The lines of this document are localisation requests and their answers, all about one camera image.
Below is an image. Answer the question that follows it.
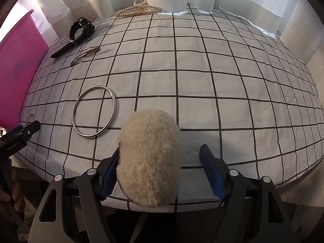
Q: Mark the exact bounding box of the large silver bangle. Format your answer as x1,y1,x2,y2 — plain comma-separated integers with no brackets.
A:
71,85,116,138

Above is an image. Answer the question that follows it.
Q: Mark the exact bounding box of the white black-checked cloth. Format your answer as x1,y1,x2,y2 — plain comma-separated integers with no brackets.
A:
19,4,324,213

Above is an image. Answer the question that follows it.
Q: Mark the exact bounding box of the brown snap hair clip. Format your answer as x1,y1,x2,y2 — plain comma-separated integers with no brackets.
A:
70,47,101,67

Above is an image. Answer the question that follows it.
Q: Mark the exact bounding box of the person's left hand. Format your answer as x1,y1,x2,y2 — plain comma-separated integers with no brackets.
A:
0,166,26,217

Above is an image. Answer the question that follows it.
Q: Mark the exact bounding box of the black wristwatch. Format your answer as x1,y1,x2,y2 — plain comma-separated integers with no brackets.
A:
51,17,96,59

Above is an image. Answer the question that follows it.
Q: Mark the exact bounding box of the pink plastic box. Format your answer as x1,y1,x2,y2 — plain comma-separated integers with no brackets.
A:
0,9,50,130

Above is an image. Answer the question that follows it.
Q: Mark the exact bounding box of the beige fluffy hair scrunchie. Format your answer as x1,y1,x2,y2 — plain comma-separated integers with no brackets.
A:
116,108,185,207

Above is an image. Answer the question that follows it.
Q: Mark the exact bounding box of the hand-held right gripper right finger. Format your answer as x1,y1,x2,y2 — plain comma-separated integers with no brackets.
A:
199,144,295,243

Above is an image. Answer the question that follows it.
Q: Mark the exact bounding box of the pearl hair claw clip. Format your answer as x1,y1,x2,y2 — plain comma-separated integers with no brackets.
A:
114,0,163,19

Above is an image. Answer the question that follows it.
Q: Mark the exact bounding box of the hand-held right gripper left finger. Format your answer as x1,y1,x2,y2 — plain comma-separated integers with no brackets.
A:
28,148,120,243

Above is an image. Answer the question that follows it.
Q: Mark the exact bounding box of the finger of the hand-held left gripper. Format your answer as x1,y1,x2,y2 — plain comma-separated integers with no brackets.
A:
4,120,41,143

